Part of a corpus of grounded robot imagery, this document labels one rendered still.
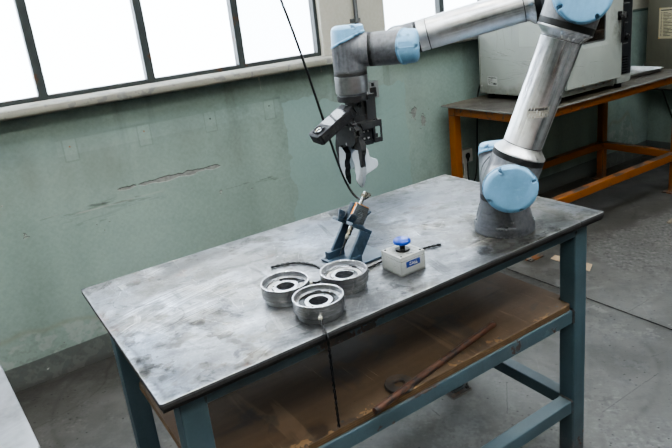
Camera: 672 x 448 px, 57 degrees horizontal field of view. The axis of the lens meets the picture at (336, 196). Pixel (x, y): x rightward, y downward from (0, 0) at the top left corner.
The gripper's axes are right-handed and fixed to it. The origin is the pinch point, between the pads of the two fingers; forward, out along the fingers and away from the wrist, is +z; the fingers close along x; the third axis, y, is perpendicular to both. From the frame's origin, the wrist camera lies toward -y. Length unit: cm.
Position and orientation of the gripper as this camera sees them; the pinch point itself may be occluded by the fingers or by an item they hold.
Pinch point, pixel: (352, 180)
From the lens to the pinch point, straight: 144.4
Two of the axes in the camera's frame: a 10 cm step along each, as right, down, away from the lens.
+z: 1.0, 9.5, 2.9
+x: -5.8, -1.8, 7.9
